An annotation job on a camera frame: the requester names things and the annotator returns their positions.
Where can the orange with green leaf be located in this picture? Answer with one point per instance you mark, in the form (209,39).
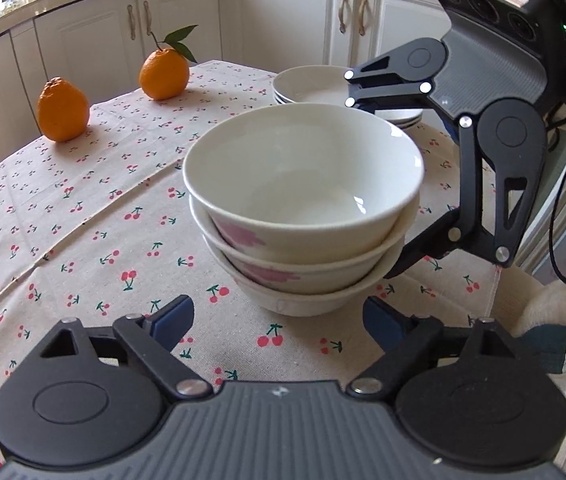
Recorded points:
(163,75)

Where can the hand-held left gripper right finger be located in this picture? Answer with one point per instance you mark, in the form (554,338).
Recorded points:
(383,325)

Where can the cherry print tablecloth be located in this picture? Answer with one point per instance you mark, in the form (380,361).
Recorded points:
(113,185)

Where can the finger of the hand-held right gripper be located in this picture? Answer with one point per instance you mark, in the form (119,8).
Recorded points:
(383,87)
(428,245)

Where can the white kitchen cabinets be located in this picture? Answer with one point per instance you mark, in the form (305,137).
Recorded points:
(273,15)

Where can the white bowl with pink print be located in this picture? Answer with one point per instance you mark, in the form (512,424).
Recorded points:
(313,272)
(288,185)
(303,302)

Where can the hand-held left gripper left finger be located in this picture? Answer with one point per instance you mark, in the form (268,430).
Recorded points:
(173,317)

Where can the orange without leaf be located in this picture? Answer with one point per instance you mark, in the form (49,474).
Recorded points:
(63,110)

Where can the white patterned clothing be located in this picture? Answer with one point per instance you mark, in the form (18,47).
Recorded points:
(548,305)

